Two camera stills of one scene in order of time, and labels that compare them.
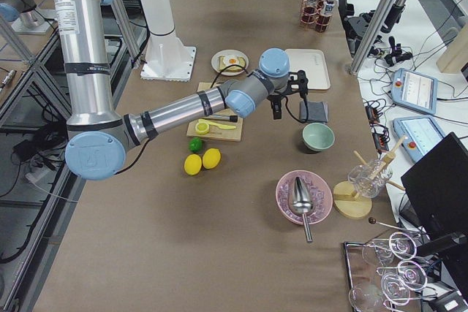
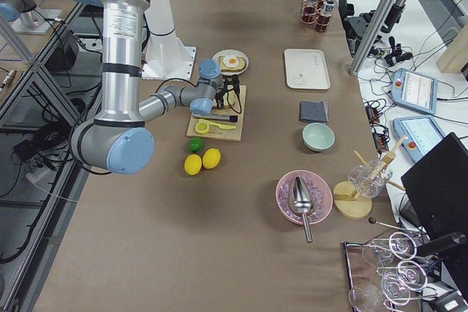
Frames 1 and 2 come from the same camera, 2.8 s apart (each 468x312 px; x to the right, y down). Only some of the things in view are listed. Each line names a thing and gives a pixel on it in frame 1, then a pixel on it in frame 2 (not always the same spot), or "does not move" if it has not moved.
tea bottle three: (324, 20) does not move
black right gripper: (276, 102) to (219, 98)
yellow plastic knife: (217, 125) does not move
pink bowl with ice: (321, 191) does not move
